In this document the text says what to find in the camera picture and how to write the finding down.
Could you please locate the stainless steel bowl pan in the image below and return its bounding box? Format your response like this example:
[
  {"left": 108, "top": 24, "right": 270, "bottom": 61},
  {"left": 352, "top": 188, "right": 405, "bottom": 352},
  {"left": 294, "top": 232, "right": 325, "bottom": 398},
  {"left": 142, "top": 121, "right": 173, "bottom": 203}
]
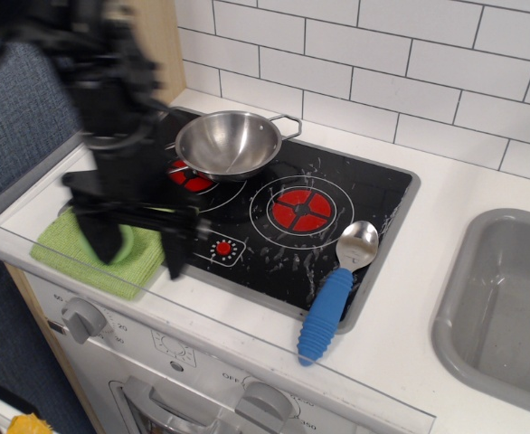
[{"left": 167, "top": 110, "right": 302, "bottom": 182}]

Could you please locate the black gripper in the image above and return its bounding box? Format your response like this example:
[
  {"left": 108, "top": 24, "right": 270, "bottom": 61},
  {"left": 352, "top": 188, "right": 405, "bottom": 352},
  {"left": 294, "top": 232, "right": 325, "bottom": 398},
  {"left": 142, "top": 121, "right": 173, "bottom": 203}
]
[{"left": 62, "top": 109, "right": 200, "bottom": 279}]

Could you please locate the green round toy fruit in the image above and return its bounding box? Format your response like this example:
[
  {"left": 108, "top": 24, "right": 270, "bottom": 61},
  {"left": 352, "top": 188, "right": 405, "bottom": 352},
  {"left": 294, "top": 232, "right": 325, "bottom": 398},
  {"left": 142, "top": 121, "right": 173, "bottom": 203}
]
[{"left": 79, "top": 224, "right": 135, "bottom": 265}]

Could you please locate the black toy stovetop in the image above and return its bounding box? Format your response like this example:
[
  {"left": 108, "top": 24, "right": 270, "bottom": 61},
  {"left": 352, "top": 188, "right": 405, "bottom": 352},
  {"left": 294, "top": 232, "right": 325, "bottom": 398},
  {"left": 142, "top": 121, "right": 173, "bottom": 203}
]
[{"left": 58, "top": 106, "right": 421, "bottom": 335}]

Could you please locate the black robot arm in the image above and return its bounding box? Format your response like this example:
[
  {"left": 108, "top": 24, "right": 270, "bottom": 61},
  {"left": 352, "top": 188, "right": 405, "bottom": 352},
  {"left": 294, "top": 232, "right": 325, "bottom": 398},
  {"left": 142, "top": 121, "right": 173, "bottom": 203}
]
[{"left": 0, "top": 1, "right": 200, "bottom": 278}]

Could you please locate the grey sink basin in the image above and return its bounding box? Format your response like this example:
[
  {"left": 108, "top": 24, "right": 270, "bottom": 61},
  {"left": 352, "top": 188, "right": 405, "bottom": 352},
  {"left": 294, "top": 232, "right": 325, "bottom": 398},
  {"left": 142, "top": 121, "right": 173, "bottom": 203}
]
[{"left": 431, "top": 209, "right": 530, "bottom": 411}]

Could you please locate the yellow black object bottom left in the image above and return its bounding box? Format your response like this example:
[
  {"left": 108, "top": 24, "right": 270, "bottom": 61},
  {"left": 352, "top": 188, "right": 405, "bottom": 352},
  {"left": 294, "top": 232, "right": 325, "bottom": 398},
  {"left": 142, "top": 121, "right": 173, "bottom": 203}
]
[{"left": 0, "top": 414, "right": 53, "bottom": 434}]

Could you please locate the blue handled metal spoon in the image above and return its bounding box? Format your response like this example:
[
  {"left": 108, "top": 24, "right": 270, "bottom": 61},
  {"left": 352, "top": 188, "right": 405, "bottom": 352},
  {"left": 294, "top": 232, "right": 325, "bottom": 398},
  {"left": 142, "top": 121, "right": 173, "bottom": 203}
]
[{"left": 297, "top": 221, "right": 379, "bottom": 366}]

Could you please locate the grey left oven knob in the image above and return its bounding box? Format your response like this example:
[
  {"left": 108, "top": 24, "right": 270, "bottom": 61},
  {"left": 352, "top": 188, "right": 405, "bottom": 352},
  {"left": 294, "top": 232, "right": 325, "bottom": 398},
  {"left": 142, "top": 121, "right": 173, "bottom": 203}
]
[{"left": 62, "top": 297, "right": 107, "bottom": 344}]

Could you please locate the clear acrylic front guard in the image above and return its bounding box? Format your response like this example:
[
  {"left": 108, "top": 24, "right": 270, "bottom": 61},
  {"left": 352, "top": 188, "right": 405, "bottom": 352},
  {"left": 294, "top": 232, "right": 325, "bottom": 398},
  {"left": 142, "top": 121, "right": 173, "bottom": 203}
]
[{"left": 0, "top": 215, "right": 434, "bottom": 433}]

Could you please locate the grey right oven knob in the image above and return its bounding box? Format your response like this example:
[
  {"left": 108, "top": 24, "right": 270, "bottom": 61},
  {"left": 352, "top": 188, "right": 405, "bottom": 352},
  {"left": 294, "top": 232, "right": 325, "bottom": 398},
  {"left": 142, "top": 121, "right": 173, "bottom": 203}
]
[{"left": 235, "top": 382, "right": 293, "bottom": 433}]

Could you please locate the green folded microfiber cloth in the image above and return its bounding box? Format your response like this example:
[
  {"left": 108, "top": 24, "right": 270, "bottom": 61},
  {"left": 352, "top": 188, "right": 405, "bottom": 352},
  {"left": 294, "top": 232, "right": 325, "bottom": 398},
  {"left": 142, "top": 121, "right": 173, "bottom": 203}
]
[{"left": 30, "top": 210, "right": 164, "bottom": 300}]

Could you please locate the grey oven door handle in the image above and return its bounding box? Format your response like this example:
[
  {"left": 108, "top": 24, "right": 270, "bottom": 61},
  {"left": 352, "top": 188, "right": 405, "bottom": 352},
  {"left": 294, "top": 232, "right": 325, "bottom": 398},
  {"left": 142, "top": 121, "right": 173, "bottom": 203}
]
[{"left": 121, "top": 377, "right": 236, "bottom": 433}]

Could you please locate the light wooden side post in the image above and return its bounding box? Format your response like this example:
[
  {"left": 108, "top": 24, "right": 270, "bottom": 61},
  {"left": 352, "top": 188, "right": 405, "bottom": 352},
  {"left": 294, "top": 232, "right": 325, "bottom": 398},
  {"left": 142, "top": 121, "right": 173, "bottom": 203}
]
[{"left": 128, "top": 0, "right": 186, "bottom": 106}]

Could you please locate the grey oven knob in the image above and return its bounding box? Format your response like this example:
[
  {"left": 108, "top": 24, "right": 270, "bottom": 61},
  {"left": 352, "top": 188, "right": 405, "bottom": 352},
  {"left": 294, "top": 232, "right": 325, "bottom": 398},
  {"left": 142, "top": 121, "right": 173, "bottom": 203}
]
[
  {"left": 62, "top": 297, "right": 107, "bottom": 344},
  {"left": 235, "top": 382, "right": 293, "bottom": 433}
]

